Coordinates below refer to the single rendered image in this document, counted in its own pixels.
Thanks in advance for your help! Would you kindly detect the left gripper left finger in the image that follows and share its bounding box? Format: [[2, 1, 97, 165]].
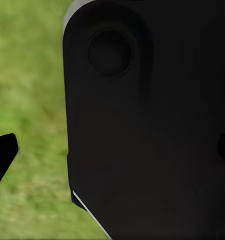
[[0, 133, 19, 181]]

